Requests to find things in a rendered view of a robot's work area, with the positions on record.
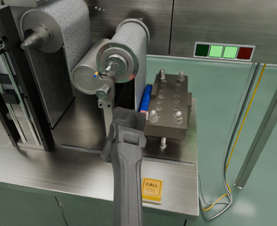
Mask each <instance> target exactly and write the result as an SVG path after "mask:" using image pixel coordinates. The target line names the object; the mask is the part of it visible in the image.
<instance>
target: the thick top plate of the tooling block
mask: <svg viewBox="0 0 277 226"><path fill-rule="evenodd" d="M158 74H159V73H157V74H156V77H155V81H154V83H157V84H158V91H157V95H156V98H150V101H149V106H148V109H147V112H149V113H150V111H151V110H155V111H156V112H157V119H158V120H157V122H153V123H152V122H149V121H148V120H146V124H145V131H144V135H149V136H156V137H163V138H171V139H180V140H185V136H186V131H187V106H188V76H185V77H184V78H185V80H184V81H179V80H177V78H178V75H174V74H165V79H159V78H158ZM177 111H181V112H182V120H183V122H182V123H181V124H176V123H174V122H173V119H174V116H175V113H176V112H177Z"/></svg>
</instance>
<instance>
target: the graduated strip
mask: <svg viewBox="0 0 277 226"><path fill-rule="evenodd" d="M60 148H65V149H71V150H77V151H84V152H93V153H99V154H101V153H102V150H101V149H94V148H86V147H79V146H73V145H66V144H62V146H61V147H60ZM142 160H146V161H155V162H161V163H168V164H174V165H183V166H189V167H194V163H193V162H186V161H178V160H171V159H165V158H158V157H151V156H143V159H142Z"/></svg>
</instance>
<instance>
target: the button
mask: <svg viewBox="0 0 277 226"><path fill-rule="evenodd" d="M162 186H163V180H159V179H153V178H145V177H144V178H143V180H142V185H141V191H142V199H147V200H154V201H161V194H162Z"/></svg>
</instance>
